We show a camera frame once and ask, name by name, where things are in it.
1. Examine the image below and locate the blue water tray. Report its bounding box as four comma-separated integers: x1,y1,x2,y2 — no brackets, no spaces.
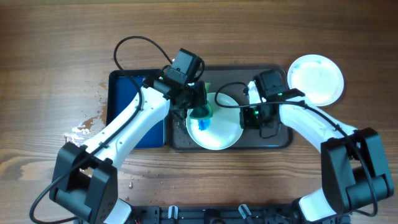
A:
106,70,165,149

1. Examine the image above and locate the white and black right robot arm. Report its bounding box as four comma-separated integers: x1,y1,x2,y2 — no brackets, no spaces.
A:
243,70,394,223

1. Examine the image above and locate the white plate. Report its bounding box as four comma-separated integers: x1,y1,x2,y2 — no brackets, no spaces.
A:
287,54,345,106
185,93,243,151

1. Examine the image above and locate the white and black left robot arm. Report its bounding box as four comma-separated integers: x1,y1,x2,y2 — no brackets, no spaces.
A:
49,49,206,223

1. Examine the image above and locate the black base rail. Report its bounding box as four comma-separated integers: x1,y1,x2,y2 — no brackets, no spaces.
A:
126,204,300,224

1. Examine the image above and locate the green and yellow sponge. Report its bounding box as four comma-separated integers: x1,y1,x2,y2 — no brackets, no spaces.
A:
188,81,213,120

